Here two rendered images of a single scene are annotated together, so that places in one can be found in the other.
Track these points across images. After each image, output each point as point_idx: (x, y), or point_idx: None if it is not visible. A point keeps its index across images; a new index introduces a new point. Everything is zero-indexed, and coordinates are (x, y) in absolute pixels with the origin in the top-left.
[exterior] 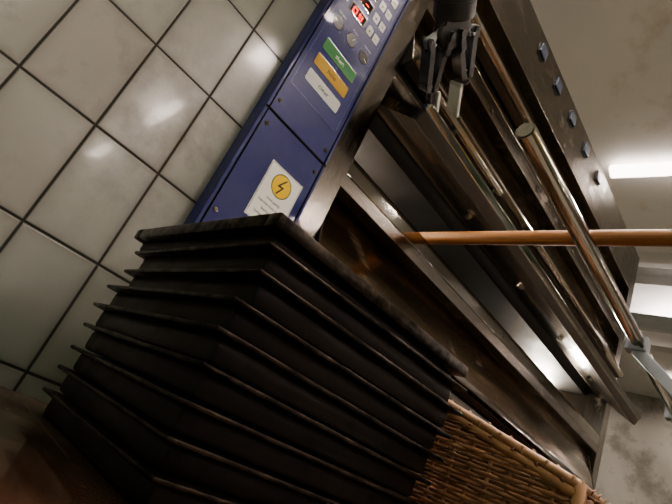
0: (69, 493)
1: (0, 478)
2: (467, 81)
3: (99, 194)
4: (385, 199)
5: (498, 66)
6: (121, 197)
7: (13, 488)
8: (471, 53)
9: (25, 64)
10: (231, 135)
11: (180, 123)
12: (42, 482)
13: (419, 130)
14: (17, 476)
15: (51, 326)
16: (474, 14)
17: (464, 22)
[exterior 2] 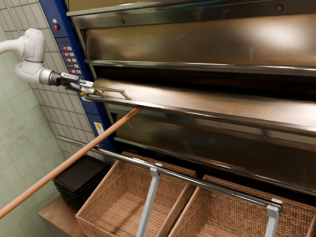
0: (61, 199)
1: (58, 197)
2: (77, 83)
3: (91, 139)
4: (120, 106)
5: (100, 12)
6: (92, 138)
7: (57, 199)
8: (69, 79)
9: (75, 127)
10: None
11: (86, 122)
12: (61, 197)
13: None
14: (60, 197)
15: (102, 159)
16: (54, 82)
17: (59, 80)
